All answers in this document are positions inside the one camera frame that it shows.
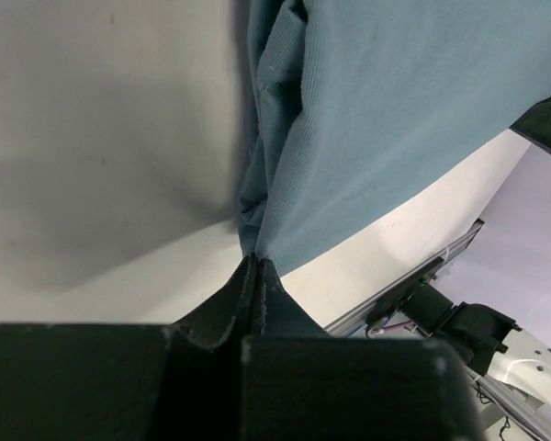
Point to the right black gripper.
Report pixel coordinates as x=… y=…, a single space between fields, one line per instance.
x=535 y=125

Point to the aluminium rail frame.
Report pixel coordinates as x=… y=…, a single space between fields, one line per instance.
x=353 y=321

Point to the teal blue t shirt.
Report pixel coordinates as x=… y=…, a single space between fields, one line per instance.
x=358 y=106

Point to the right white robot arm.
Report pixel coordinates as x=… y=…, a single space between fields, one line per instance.
x=501 y=356

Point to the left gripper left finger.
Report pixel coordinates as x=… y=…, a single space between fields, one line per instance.
x=94 y=381

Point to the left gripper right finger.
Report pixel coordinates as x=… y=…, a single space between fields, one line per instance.
x=299 y=383

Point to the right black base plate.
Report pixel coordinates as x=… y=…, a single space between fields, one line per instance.
x=389 y=303

